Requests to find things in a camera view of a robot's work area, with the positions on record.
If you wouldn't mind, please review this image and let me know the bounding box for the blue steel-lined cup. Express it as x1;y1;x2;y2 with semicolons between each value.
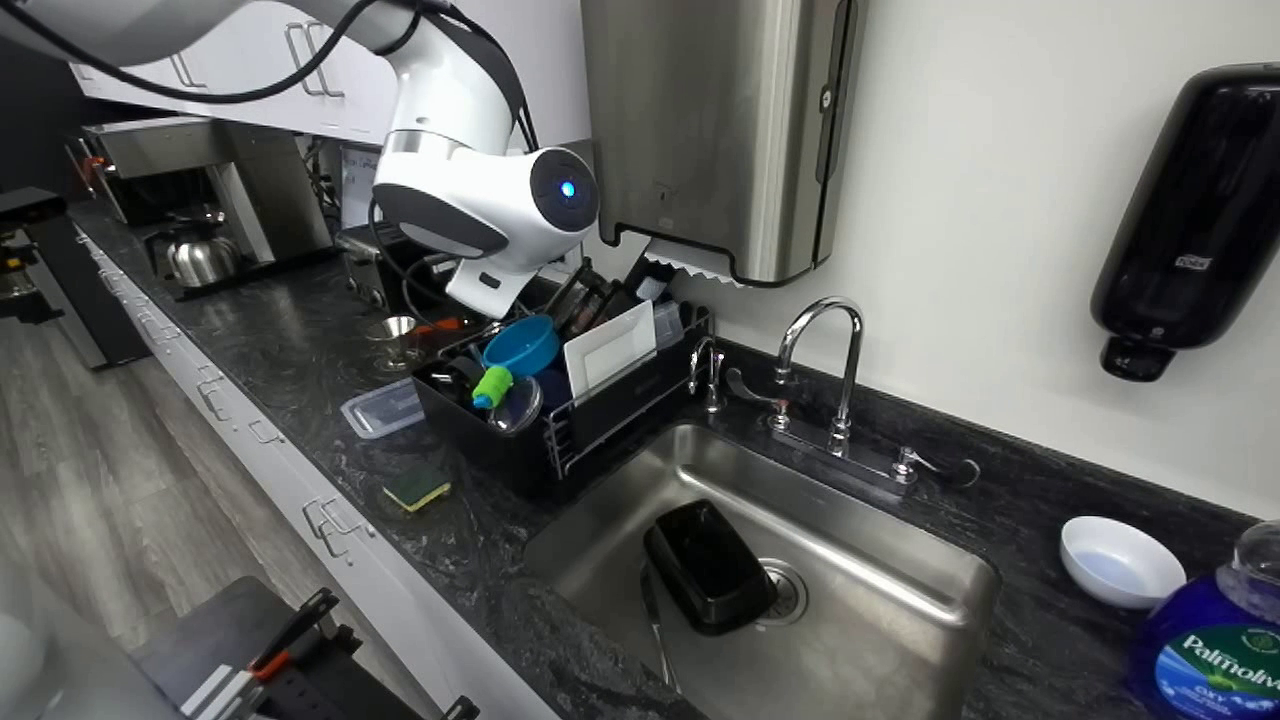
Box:
484;357;580;441

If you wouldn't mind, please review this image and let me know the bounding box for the clear plastic cup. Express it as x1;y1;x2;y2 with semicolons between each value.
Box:
651;300;692;357

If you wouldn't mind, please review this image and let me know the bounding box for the black dish rack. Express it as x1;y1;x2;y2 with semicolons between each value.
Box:
407;263;715;508

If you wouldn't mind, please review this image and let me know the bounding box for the stainless steel sink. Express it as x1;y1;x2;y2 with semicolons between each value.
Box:
524;420;1006;720

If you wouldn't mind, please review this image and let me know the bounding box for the blue dish soap bottle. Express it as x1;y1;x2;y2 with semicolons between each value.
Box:
1127;516;1280;720

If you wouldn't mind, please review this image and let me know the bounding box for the white rectangular plate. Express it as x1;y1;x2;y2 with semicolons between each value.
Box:
562;300;664;403

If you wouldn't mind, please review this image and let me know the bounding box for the chrome faucet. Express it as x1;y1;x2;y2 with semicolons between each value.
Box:
723;291;988;503

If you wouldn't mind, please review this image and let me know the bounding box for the black rectangular container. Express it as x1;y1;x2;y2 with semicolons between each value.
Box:
639;496;785;638

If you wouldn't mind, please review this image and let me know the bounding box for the stainless paper towel dispenser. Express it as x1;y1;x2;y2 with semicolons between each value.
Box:
575;0;857;287

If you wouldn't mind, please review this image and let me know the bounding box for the yellow green sponge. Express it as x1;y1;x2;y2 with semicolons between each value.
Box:
382;467;456;518

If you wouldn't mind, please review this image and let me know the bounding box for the clear plastic container lid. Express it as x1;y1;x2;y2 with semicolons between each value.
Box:
338;374;434;443

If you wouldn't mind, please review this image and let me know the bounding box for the metal utensil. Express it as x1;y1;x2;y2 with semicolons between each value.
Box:
636;565;683;695

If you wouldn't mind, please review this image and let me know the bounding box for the white lower cabinet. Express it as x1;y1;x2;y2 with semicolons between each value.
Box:
72;222;565;720

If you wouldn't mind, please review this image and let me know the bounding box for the steel coffee machine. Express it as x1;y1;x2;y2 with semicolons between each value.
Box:
75;110;338;291

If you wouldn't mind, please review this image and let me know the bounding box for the black marker pen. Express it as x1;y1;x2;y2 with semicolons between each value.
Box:
246;584;345;676

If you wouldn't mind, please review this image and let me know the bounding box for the steel kettle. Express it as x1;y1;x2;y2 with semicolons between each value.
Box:
145;210;263;295

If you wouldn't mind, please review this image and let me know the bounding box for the red tipped pen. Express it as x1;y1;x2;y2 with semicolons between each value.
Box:
250;623;338;686

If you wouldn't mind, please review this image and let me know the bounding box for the white bowl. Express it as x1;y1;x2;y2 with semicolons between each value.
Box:
1057;510;1192;613

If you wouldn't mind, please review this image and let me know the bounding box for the dark gray case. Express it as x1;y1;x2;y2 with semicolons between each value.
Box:
131;572;446;720

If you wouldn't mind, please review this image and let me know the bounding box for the black desk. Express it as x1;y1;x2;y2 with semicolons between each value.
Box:
0;185;154;374

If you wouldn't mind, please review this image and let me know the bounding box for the green cylindrical handle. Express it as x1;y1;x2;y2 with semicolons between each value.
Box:
468;358;522;414

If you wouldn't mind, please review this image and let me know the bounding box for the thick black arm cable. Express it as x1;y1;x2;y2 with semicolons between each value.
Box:
0;0;546;156

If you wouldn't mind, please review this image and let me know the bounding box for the white wall cabinet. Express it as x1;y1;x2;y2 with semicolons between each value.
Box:
65;0;594;151

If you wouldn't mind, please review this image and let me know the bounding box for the black wall soap dispenser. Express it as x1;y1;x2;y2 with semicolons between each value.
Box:
1088;59;1280;383

